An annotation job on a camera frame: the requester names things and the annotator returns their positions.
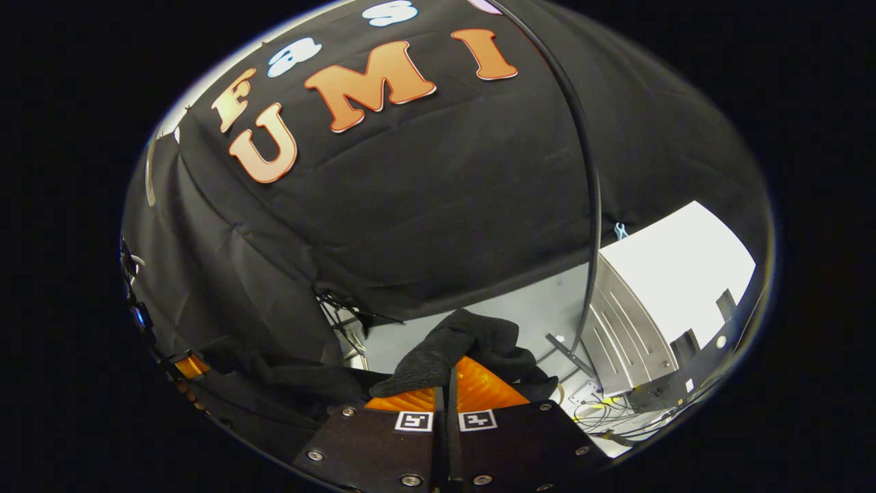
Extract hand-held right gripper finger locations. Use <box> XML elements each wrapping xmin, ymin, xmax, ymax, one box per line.
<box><xmin>448</xmin><ymin>355</ymin><xmax>610</xmax><ymax>493</ymax></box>
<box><xmin>293</xmin><ymin>387</ymin><xmax>447</xmax><ymax>493</ymax></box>

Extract black knit garment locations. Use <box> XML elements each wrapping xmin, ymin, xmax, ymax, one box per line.
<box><xmin>198</xmin><ymin>308</ymin><xmax>558</xmax><ymax>418</ymax></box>

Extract black metal clothes rack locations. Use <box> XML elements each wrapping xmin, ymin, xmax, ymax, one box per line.
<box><xmin>489</xmin><ymin>0</ymin><xmax>603</xmax><ymax>381</ymax></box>

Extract black stand legs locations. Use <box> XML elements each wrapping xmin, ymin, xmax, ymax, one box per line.
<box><xmin>316</xmin><ymin>291</ymin><xmax>404</xmax><ymax>370</ymax></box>

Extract ribbed metal case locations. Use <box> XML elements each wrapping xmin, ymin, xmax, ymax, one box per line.
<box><xmin>585</xmin><ymin>255</ymin><xmax>680</xmax><ymax>398</ymax></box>

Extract black equipment stand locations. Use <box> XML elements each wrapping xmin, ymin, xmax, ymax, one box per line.
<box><xmin>626</xmin><ymin>288</ymin><xmax>743</xmax><ymax>415</ymax></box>

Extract black backdrop cloth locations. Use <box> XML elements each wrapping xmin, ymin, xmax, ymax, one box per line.
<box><xmin>122</xmin><ymin>0</ymin><xmax>774</xmax><ymax>384</ymax></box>

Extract tangle of floor cables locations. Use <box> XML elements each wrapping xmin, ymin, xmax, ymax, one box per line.
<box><xmin>558</xmin><ymin>383</ymin><xmax>668</xmax><ymax>449</ymax></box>

